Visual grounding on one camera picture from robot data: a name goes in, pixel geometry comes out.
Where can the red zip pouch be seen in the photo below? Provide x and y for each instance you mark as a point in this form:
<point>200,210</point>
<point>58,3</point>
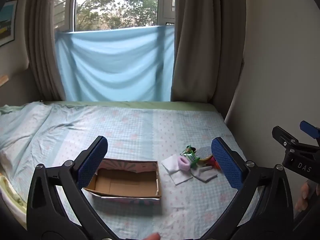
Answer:
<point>215,163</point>

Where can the green mattress sheet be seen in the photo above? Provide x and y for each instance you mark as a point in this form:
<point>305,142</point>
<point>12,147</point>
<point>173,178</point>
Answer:
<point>130,105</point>

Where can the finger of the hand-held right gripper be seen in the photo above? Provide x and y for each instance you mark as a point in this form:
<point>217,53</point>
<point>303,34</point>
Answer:
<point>310,130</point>
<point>282,136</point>

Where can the pink fluffy hair band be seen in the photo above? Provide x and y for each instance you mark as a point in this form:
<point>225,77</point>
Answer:
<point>183,163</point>

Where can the round wooden-rimmed item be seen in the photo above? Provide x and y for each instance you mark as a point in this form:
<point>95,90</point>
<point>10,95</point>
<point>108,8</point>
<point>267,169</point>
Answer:
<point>203,153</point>

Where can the person's left hand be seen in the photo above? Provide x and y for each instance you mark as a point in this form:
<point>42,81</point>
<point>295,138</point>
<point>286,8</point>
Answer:
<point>153,236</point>

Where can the beige curtain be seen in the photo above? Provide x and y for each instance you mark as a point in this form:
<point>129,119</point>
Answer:
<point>205,42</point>
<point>42,42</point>

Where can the wooden block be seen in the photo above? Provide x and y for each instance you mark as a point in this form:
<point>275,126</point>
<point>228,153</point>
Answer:
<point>3,80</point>

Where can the white square cloth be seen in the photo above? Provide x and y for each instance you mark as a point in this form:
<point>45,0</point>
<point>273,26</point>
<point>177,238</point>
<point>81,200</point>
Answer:
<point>170,164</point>
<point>180,178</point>

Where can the framed wall picture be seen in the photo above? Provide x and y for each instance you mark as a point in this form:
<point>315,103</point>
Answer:
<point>7,22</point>

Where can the light blue hanging cloth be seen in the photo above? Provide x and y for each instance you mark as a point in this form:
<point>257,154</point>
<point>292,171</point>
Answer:
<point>115,65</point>

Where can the cardboard box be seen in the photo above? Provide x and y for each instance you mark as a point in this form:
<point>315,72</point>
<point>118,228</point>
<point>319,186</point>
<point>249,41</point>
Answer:
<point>125,183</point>

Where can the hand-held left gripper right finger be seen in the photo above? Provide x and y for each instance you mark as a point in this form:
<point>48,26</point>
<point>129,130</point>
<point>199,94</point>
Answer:
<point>226,166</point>

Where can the printed checked bed sheet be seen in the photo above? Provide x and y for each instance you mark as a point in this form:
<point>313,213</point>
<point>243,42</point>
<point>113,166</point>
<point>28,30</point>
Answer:
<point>140,130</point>

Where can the grey sock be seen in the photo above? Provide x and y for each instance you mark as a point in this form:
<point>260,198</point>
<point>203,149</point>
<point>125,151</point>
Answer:
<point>205,174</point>

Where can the window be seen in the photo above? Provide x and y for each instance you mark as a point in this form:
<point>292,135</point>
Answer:
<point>115,5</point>

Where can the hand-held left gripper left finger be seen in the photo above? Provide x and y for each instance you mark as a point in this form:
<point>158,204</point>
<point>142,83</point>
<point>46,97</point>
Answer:
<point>92,162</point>

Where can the green snack packet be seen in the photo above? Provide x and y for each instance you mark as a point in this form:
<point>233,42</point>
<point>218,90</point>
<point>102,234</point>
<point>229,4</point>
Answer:
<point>190,155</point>

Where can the person's right hand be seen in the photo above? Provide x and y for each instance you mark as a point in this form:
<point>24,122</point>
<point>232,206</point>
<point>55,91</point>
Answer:
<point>304,195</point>

